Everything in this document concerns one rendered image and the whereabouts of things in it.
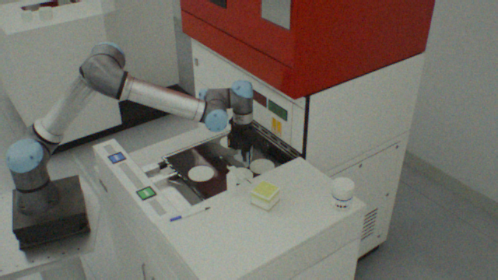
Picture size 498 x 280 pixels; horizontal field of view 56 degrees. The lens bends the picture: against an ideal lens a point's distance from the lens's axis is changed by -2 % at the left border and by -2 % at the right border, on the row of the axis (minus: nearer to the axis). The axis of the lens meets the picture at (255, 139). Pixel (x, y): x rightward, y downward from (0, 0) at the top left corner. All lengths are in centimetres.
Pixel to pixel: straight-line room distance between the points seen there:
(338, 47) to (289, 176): 50
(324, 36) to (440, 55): 157
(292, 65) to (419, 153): 200
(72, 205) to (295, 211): 79
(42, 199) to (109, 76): 53
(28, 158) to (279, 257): 88
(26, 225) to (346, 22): 130
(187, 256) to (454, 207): 218
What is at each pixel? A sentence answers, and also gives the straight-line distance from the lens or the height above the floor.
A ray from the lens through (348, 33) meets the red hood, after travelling 176.
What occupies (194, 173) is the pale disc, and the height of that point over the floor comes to 90.
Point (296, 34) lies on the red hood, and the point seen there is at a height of 147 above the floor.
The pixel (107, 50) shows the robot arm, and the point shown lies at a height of 142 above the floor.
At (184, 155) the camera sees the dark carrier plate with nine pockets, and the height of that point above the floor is 90.
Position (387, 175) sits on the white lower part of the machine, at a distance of 242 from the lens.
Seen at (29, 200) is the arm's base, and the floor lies 97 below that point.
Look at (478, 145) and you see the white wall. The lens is 319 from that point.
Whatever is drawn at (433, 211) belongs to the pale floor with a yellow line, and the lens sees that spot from 322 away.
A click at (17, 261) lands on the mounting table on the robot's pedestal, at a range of 182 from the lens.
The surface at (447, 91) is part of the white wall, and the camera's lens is 319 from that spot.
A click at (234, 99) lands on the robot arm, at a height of 122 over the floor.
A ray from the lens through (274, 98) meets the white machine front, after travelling 187.
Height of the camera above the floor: 204
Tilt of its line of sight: 34 degrees down
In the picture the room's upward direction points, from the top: straight up
